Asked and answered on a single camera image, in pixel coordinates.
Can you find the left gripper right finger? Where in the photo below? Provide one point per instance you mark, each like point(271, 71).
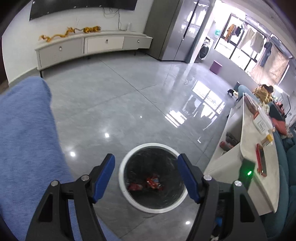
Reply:
point(226, 210)

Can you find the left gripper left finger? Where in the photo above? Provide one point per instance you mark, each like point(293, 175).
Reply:
point(66, 210)

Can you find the pink small snack packet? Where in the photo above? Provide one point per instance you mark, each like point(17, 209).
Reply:
point(135, 187)

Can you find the red snack wrapper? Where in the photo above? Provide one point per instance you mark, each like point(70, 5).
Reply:
point(154, 183)

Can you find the white round trash bin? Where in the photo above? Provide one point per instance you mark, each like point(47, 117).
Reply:
point(147, 160)

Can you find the teal sofa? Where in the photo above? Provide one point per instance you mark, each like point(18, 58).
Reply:
point(281, 224)

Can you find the red phone on counter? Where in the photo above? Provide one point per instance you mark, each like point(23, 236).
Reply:
point(261, 161)

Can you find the blue fluffy bed cover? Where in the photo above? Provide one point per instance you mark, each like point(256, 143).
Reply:
point(31, 156)

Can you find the beige counter table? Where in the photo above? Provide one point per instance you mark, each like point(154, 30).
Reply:
point(224, 166)

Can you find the person in yellow top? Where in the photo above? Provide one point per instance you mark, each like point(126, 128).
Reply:
point(264, 93)

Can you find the small black dog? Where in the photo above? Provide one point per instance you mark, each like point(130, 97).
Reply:
point(231, 92)

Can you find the purple storage stool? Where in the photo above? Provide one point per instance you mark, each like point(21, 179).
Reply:
point(216, 67)

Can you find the white TV cabinet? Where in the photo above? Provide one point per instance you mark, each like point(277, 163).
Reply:
point(80, 45)

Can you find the white washing machine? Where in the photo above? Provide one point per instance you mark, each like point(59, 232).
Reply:
point(205, 48)

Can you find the golden dragon ornament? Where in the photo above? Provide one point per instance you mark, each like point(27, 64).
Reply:
point(69, 31)

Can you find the golden tiger ornament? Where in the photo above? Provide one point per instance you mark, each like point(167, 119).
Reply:
point(94, 29)

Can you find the grey double-door refrigerator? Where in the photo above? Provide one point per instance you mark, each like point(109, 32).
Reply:
point(173, 26)

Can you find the black wall television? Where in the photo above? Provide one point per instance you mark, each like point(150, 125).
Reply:
point(41, 8)

